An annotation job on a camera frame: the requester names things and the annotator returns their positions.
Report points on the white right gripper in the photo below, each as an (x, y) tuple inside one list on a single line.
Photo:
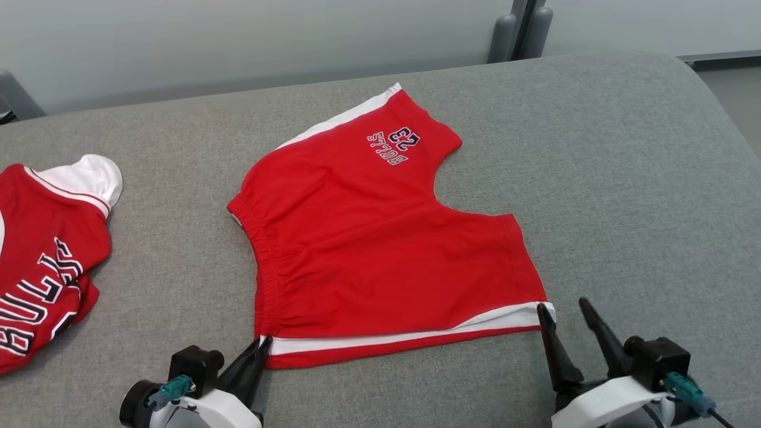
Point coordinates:
[(600, 404)]

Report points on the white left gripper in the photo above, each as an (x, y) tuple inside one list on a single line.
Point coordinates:
[(208, 413)]

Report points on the red shorts with white stripe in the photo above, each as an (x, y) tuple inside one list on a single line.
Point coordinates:
[(368, 249)]

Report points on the red Bulls jersey white sleeves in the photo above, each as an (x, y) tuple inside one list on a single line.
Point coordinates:
[(41, 238)]

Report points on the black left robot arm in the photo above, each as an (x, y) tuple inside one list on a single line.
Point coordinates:
[(134, 407)]

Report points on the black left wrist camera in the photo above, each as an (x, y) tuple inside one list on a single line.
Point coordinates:
[(193, 365)]

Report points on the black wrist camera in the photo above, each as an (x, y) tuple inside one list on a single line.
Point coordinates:
[(193, 365), (657, 359)]

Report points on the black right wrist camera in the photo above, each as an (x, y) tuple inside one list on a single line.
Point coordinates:
[(657, 359)]

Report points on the teal left camera connector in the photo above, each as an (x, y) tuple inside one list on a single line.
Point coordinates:
[(172, 389)]

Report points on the teal camera connector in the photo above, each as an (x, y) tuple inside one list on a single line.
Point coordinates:
[(172, 389), (686, 392)]

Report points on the teal right camera connector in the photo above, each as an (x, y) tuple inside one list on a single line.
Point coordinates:
[(686, 392)]

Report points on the grey partition base rail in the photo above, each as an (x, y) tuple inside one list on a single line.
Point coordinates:
[(719, 57)]

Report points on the grey partition post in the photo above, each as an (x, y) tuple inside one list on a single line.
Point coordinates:
[(538, 30), (15, 95), (504, 35)]

